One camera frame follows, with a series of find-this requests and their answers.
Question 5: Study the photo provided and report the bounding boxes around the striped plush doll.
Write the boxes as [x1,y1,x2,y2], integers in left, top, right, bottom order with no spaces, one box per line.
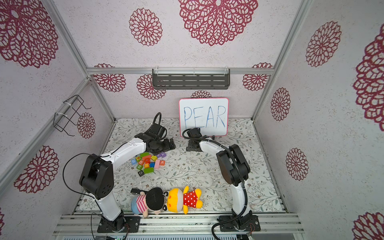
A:
[131,187,168,218]

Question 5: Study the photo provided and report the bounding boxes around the black wire wall rack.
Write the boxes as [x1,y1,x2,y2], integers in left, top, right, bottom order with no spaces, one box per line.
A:
[53,95,96,139]

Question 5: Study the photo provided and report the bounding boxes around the grey wall shelf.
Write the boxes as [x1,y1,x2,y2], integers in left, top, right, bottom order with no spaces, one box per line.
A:
[152,68,231,90]

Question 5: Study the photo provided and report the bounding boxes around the yellow plush doll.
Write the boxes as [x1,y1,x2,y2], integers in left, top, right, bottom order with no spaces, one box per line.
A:
[166,186,203,214]

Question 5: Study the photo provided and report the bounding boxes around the whiteboard with PEAR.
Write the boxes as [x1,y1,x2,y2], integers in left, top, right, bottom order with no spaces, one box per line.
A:
[179,98,229,136]

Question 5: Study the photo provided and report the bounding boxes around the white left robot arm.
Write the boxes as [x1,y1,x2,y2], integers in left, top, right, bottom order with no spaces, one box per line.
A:
[79,124,176,225]

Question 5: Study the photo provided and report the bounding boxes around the green long block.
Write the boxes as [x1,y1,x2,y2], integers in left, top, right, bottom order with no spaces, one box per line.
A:
[143,168,154,174]

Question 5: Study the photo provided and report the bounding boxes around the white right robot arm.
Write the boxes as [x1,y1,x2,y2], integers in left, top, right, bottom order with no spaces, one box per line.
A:
[182,128,252,229]

